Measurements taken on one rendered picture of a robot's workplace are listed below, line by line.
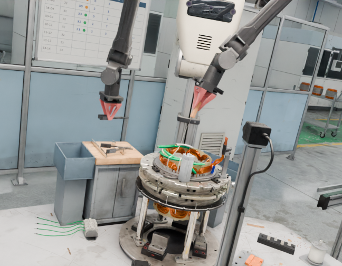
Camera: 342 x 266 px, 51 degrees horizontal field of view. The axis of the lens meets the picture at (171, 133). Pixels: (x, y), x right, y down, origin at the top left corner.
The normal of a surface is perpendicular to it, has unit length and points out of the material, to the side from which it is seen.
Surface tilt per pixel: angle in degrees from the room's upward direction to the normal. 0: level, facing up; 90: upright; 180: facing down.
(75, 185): 90
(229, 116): 90
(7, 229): 0
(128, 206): 90
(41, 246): 0
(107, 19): 90
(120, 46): 117
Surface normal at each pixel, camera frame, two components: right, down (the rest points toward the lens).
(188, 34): -0.05, 0.26
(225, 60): 0.10, 0.11
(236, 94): 0.55, 0.32
